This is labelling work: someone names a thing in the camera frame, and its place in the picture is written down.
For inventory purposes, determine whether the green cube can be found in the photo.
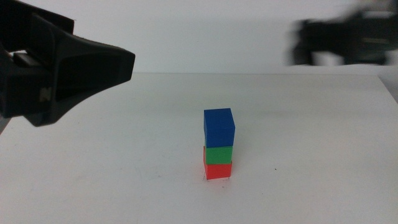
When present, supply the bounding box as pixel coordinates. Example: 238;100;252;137
204;145;233;165

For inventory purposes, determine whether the black left wrist camera housing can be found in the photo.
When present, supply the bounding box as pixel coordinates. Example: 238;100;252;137
0;0;75;53

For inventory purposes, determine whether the red cube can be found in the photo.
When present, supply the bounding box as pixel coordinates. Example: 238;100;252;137
203;146;233;180

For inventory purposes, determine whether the blue cube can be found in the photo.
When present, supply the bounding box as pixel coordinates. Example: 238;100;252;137
203;108;236;149

